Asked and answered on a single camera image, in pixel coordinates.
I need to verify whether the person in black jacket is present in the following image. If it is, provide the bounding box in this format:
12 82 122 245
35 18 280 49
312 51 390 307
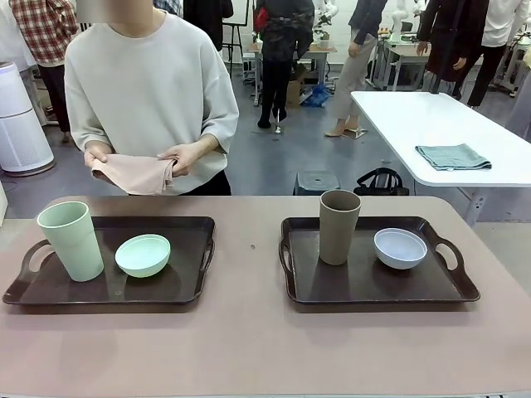
253 0 316 130

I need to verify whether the grey desk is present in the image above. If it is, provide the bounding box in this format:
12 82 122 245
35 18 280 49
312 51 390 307
375 39 432 91

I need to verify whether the beige pink cloth mat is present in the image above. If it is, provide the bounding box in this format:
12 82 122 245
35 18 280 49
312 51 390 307
90 153 178 197

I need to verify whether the person in red plaid shirt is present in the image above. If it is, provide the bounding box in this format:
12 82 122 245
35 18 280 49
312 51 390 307
7 0 80 144

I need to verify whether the person in dark long coat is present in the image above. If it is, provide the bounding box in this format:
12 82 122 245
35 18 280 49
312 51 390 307
416 0 491 100

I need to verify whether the black bag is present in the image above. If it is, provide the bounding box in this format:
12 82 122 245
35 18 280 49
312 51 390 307
354 167 411 197

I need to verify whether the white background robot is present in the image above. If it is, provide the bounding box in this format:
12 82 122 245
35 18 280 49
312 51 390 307
392 0 412 42
313 0 334 41

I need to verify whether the grey blue plastic stool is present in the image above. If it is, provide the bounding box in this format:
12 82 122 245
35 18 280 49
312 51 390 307
292 170 341 197

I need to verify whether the light green bowl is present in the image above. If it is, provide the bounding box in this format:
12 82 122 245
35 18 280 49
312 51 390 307
114 233 173 279

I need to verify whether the brown tall cup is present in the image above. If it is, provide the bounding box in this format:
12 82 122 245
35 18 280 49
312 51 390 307
318 189 363 266

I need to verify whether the person in black top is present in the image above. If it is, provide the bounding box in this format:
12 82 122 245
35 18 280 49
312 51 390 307
182 0 236 53

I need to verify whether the light green tall cup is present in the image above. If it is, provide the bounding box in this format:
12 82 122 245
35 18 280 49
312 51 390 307
36 200 105 284

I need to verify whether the teal green cloth mat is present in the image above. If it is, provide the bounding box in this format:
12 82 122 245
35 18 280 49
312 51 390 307
414 143 493 172

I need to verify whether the person's right hand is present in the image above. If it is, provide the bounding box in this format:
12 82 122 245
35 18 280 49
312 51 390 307
83 149 110 169

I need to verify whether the dark brown serving tray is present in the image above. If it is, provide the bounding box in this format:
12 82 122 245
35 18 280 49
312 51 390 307
278 215 482 306
2 215 217 307

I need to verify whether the white air purifier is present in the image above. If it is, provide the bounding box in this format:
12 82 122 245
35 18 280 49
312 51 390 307
0 61 56 174

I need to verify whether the pale blue bowl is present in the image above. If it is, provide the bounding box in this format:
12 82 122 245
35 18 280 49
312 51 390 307
373 227 428 271

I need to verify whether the person's left hand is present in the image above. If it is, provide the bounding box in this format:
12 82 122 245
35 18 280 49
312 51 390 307
156 143 204 177

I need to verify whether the white side table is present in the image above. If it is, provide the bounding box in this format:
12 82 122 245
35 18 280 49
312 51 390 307
350 90 531 227

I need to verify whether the person in white shirt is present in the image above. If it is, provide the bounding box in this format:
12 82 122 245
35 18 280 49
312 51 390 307
466 0 522 109

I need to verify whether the wooden top desk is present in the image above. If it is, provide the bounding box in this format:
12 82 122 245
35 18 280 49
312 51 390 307
242 41 339 107

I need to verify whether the blue plastic bag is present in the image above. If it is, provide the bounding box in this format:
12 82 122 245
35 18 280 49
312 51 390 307
300 82 333 108

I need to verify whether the person in cream top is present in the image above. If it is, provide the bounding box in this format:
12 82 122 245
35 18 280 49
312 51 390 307
64 7 241 197

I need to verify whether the person's left forearm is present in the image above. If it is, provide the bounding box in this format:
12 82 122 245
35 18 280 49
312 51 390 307
195 134 221 161

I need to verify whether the cardboard box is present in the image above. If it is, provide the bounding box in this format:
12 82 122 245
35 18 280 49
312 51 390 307
285 78 306 109

